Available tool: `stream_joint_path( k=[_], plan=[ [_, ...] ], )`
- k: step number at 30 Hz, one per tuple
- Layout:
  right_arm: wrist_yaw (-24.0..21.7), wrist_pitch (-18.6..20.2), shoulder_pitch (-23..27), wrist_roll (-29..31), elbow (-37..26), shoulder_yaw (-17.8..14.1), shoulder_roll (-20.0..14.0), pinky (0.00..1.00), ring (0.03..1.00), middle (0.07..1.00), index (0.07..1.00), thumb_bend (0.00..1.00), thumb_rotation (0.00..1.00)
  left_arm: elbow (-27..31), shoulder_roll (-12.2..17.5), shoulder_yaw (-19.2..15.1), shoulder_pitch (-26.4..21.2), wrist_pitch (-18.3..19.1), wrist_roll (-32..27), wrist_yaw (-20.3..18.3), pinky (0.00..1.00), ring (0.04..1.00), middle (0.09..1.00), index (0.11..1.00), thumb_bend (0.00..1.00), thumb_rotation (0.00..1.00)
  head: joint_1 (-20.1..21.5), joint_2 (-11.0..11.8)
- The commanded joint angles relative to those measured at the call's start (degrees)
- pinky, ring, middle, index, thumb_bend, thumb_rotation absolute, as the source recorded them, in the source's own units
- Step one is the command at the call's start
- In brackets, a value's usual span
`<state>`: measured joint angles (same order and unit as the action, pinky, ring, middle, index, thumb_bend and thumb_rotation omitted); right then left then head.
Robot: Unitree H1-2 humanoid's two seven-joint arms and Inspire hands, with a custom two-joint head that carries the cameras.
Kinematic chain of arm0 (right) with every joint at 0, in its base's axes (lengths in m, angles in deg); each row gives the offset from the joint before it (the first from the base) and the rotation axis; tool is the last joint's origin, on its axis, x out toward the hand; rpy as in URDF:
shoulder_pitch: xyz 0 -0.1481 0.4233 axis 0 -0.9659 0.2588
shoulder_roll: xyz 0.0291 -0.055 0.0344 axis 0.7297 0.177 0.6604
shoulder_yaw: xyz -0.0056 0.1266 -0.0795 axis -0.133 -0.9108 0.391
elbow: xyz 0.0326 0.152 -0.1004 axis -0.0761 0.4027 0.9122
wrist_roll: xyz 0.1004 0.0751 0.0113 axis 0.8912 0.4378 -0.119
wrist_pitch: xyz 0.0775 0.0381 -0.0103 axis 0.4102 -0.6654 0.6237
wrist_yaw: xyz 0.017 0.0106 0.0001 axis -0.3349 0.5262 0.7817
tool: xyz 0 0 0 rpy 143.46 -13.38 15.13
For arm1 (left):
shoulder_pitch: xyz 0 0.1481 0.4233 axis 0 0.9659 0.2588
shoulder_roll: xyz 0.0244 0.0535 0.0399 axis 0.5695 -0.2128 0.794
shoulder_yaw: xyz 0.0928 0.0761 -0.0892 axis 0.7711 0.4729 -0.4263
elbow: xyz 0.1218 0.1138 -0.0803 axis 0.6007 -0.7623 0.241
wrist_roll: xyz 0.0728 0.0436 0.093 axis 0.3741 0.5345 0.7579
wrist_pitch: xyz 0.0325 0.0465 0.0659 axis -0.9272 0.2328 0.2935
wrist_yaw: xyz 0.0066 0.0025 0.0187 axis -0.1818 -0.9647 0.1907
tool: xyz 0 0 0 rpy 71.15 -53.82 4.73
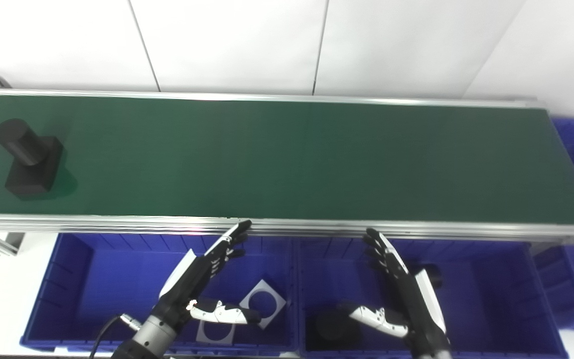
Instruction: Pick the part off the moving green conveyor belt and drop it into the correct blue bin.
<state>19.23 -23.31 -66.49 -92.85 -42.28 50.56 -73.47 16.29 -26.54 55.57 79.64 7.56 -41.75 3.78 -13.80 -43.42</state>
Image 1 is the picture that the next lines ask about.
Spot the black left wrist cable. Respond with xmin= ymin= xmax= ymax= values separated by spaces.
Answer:
xmin=89 ymin=313 xmax=143 ymax=359

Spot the blue bin with black parts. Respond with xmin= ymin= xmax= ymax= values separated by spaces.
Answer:
xmin=297 ymin=236 xmax=570 ymax=359

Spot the blue bin with grey plates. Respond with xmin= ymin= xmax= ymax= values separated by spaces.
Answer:
xmin=20 ymin=233 xmax=300 ymax=353

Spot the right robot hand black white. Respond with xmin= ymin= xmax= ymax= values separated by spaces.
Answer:
xmin=337 ymin=228 xmax=452 ymax=353

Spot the green conveyor belt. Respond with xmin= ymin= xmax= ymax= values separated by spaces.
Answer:
xmin=0 ymin=93 xmax=574 ymax=226
xmin=0 ymin=88 xmax=574 ymax=246

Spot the grey square plate round hole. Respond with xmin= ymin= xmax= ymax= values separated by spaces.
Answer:
xmin=196 ymin=319 xmax=236 ymax=345
xmin=239 ymin=279 xmax=287 ymax=330

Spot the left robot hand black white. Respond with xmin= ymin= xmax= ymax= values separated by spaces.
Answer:
xmin=157 ymin=219 xmax=263 ymax=331

